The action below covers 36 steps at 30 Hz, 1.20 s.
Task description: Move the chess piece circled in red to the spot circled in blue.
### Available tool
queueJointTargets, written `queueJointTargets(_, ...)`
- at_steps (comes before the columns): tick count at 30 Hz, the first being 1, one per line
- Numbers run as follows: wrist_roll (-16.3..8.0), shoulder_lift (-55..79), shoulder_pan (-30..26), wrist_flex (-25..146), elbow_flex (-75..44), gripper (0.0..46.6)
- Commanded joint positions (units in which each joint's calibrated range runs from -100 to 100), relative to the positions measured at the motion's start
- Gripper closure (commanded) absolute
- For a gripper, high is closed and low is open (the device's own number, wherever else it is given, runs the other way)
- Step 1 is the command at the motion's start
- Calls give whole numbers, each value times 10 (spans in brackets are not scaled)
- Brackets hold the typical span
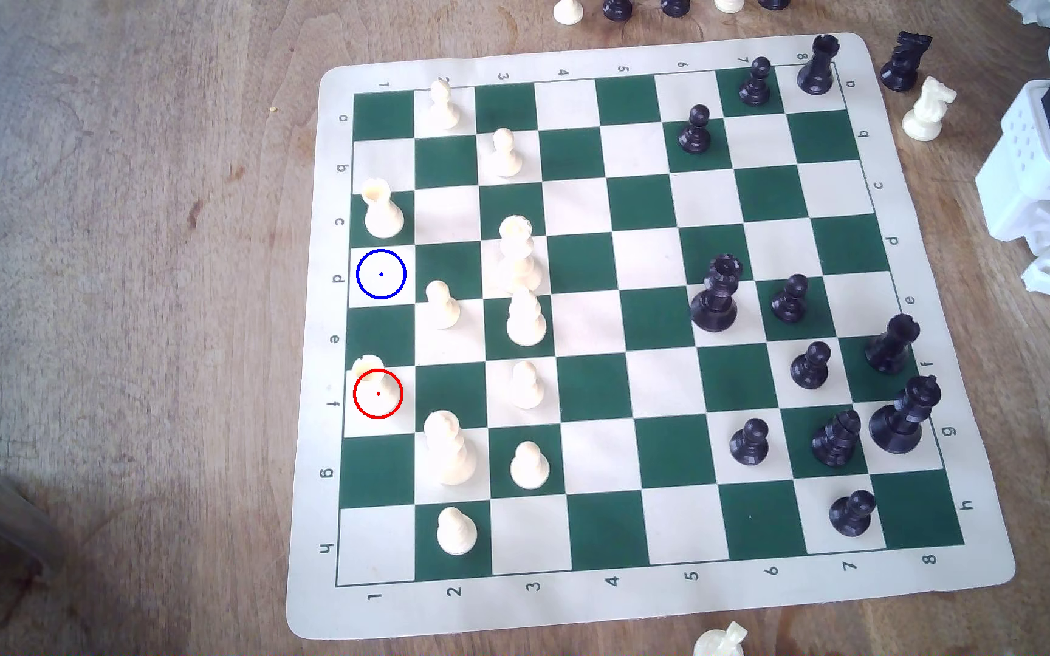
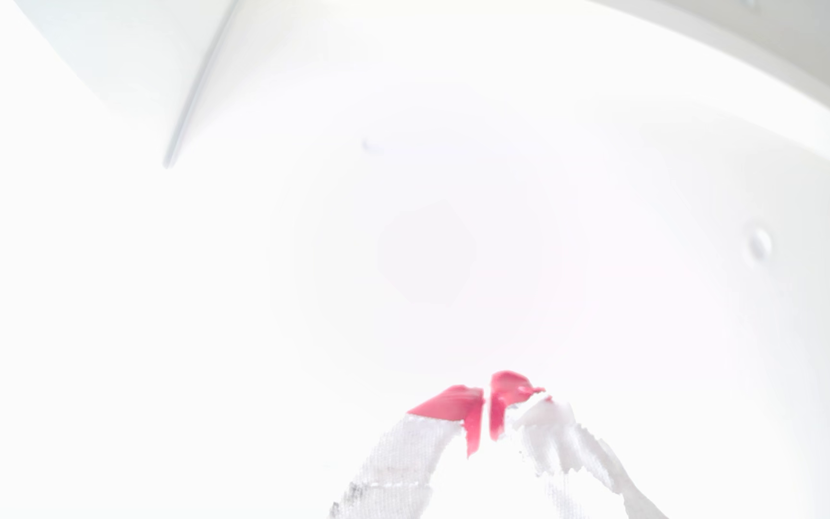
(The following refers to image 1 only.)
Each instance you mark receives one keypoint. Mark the black queen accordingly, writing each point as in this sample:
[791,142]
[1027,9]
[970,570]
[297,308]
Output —
[715,299]

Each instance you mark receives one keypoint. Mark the white knight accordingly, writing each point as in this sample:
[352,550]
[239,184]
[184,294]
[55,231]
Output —
[926,114]
[370,375]
[719,643]

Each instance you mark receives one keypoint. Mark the black chess piece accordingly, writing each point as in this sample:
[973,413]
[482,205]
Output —
[617,9]
[675,6]
[773,4]

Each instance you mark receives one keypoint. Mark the black king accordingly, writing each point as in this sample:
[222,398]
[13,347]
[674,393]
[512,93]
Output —
[900,421]

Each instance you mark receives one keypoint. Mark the white rook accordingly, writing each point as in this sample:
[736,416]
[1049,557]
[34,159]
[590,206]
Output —
[383,214]

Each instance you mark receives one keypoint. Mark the white pawn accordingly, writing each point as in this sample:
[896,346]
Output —
[525,387]
[441,107]
[530,468]
[568,11]
[441,308]
[457,534]
[506,155]

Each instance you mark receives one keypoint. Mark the black bishop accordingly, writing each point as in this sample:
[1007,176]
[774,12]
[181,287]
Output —
[890,346]

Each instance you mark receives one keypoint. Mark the white king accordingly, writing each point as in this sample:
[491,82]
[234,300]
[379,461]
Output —
[519,260]

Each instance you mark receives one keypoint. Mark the green and white chess mat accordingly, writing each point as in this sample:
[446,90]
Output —
[598,319]

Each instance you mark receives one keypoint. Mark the black pawn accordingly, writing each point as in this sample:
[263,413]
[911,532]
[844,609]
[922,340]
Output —
[851,516]
[790,302]
[695,133]
[749,446]
[756,84]
[810,368]

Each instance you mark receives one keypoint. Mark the black knight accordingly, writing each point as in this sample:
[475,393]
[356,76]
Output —
[902,64]
[835,442]

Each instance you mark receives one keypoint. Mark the black rook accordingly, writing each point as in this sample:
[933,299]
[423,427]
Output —
[818,68]

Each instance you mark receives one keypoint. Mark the white bishop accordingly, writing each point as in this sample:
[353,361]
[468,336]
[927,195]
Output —
[525,321]

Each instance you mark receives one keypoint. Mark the white chess piece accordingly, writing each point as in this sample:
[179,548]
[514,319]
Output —
[729,5]

